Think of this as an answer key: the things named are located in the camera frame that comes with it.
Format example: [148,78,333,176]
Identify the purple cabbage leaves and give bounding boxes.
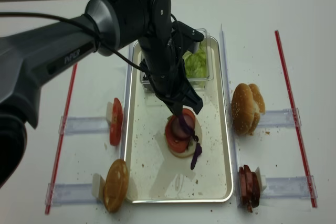
[177,113,203,170]

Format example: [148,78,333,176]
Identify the sliced sausage stack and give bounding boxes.
[238,165,264,213]

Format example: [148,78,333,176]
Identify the red right rail strip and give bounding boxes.
[274,30,318,208]

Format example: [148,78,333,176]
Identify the red rail strip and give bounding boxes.
[274,30,318,208]
[45,64,77,216]

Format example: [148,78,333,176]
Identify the sesame bun half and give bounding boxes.
[248,83,266,134]
[231,83,256,135]

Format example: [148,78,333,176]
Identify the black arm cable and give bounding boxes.
[0,0,184,99]

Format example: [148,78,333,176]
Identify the sesame bun inner half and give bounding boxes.
[248,83,266,134]

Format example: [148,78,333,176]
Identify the clear lower left pusher track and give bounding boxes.
[45,173,106,207]

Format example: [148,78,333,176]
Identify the sesame bun outer half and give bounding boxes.
[231,83,256,135]

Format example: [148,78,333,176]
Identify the sausage slice on bun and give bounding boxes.
[171,114,195,140]

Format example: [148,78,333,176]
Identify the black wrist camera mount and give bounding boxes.
[172,21,204,54]

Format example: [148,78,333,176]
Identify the clear pusher track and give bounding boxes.
[258,108,301,128]
[255,167,318,199]
[45,173,106,207]

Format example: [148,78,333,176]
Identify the standing tomato slices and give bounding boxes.
[109,98,123,146]

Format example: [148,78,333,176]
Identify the clear upper right pusher track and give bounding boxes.
[258,108,301,128]

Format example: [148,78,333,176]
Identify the clear lower right pusher track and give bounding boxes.
[255,167,318,199]

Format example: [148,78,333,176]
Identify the clear left front rail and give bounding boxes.
[118,42,135,162]

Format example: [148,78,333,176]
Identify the green lettuce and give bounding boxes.
[183,43,208,81]

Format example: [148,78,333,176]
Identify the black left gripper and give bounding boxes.
[140,59,203,124]

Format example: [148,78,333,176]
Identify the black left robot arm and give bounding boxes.
[1,0,204,184]

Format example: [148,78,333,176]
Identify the golden brown bun slices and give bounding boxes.
[103,159,129,213]

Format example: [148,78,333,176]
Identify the clear plastic lettuce container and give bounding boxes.
[133,28,213,93]

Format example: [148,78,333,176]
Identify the silver metal tray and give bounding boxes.
[123,36,233,204]

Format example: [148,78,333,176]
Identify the tomato slices on bun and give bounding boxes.
[164,109,196,157]

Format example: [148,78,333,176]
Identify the red left rail strip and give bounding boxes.
[45,64,77,216]

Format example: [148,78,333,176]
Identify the bottom bun slice on tray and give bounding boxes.
[165,117,189,157]

